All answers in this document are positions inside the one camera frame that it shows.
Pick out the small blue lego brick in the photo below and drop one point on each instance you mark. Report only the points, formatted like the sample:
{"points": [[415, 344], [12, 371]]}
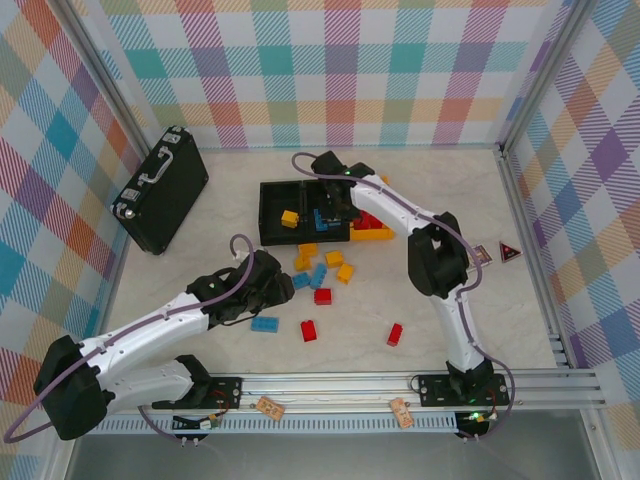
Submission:
{"points": [[316, 214]]}

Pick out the red lego brick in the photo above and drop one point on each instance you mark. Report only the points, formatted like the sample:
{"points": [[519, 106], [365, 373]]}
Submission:
{"points": [[309, 330], [384, 226], [323, 296], [356, 226], [369, 219], [395, 335]]}

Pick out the yellow lego brick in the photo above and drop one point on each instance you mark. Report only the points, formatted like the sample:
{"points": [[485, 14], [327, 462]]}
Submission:
{"points": [[308, 248], [334, 258], [289, 218], [301, 262], [345, 273]]}

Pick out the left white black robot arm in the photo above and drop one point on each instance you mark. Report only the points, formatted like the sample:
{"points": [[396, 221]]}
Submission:
{"points": [[150, 322]]}

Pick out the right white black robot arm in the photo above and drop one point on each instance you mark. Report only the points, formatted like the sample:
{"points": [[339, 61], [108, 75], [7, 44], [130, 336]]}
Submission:
{"points": [[465, 325]]}

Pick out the black plastic bin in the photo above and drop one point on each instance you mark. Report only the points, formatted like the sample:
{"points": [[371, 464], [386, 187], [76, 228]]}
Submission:
{"points": [[325, 237], [272, 220]]}

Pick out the yellow plastic bin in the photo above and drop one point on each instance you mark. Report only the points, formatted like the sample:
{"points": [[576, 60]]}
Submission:
{"points": [[370, 235]]}

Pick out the orange paper tag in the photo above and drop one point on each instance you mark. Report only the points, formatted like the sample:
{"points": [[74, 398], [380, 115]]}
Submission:
{"points": [[270, 407], [401, 412]]}

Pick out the square printed card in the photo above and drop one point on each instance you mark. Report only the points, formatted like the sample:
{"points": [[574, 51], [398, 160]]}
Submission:
{"points": [[482, 254]]}

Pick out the black red triangular card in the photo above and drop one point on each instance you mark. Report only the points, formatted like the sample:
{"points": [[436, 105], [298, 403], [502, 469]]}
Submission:
{"points": [[509, 252]]}

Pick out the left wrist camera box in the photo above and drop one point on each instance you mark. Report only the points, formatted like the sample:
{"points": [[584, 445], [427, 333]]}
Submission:
{"points": [[243, 256]]}

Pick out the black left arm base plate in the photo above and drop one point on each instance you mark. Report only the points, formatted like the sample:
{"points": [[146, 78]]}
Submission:
{"points": [[227, 392]]}

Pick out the aluminium front rail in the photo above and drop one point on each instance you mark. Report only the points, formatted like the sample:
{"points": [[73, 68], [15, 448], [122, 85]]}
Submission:
{"points": [[325, 387]]}

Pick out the aluminium side rail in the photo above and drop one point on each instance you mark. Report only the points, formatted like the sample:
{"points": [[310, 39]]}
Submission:
{"points": [[525, 225], [121, 250]]}

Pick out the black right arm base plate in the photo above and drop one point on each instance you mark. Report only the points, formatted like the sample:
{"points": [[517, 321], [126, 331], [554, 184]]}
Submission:
{"points": [[432, 390]]}

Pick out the aluminium frame post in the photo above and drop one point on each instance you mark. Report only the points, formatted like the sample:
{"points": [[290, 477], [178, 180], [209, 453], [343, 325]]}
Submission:
{"points": [[117, 95], [542, 75]]}

